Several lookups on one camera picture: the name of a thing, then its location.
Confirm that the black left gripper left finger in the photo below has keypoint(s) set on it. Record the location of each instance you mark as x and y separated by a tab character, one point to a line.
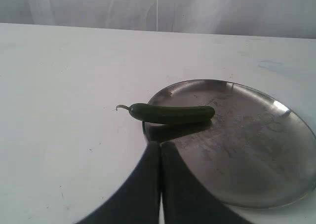
137	201

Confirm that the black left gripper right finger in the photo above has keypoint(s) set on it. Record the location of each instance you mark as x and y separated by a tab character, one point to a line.
185	200

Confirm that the green cucumber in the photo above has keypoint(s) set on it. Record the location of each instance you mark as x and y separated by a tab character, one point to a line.
169	115

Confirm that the round steel plate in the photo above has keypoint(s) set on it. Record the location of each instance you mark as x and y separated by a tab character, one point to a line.
254	152

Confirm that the white backdrop curtain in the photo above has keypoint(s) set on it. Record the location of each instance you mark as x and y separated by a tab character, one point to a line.
268	18

